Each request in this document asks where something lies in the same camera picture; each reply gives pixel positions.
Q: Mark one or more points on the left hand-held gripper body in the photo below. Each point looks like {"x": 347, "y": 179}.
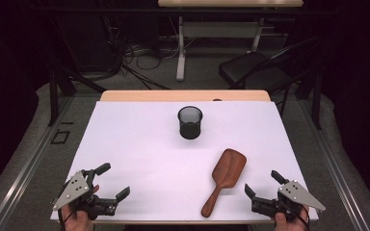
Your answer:
{"x": 74, "y": 189}

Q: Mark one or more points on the person's right hand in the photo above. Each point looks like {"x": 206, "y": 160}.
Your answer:
{"x": 289, "y": 226}

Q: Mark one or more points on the black mesh pen cup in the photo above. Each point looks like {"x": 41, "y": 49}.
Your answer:
{"x": 190, "y": 128}

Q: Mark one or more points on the black metal crossbar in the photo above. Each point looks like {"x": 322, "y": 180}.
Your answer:
{"x": 141, "y": 11}

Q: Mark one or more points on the black folding chair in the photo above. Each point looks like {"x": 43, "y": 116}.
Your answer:
{"x": 247, "y": 69}

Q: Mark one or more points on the metal floor rail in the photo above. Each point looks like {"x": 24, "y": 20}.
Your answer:
{"x": 29, "y": 166}
{"x": 334, "y": 166}

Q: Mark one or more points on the white paper sheet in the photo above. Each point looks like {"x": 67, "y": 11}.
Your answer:
{"x": 147, "y": 150}

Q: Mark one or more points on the white-legged desk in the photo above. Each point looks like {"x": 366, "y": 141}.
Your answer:
{"x": 220, "y": 29}

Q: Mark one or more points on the black metal stand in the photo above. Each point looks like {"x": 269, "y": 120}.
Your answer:
{"x": 54, "y": 96}
{"x": 317, "y": 102}

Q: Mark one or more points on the brown wooden hairbrush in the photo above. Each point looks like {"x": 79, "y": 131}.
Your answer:
{"x": 228, "y": 170}

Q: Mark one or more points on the person's left hand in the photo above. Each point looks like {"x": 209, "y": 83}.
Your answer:
{"x": 77, "y": 223}

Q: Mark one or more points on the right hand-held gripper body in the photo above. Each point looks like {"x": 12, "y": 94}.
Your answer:
{"x": 294, "y": 192}

